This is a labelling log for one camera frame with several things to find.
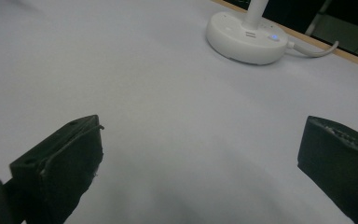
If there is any white round lamp base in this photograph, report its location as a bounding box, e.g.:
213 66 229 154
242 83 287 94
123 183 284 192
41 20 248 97
205 0 289 66

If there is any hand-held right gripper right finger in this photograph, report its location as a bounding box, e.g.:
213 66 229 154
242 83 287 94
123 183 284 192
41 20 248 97
296 115 358 224

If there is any white lamp cable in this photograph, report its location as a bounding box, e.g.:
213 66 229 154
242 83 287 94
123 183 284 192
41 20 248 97
286 40 340 59

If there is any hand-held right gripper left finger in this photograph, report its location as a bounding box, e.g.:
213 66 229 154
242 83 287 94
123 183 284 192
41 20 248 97
8 114 105 224

